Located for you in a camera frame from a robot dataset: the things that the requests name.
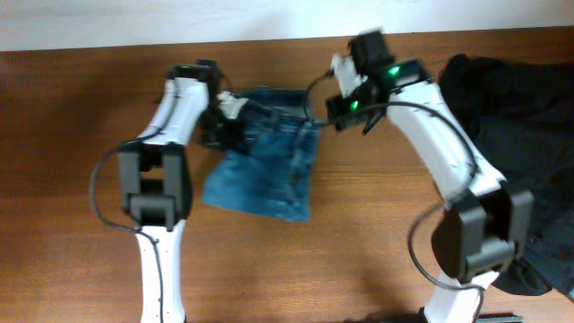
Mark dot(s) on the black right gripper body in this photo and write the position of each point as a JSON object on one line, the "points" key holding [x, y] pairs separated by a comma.
{"points": [[360, 97]]}

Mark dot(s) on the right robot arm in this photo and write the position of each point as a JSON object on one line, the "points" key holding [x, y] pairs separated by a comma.
{"points": [[484, 225]]}

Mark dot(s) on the blue denim jeans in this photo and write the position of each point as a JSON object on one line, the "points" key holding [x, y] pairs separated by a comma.
{"points": [[269, 172]]}

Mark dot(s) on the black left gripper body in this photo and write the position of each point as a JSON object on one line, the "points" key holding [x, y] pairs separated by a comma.
{"points": [[215, 129]]}

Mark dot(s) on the black clothing pile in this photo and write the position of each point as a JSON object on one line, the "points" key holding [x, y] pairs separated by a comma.
{"points": [[520, 117]]}

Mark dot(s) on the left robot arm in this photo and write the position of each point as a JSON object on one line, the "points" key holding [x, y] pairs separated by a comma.
{"points": [[155, 182]]}

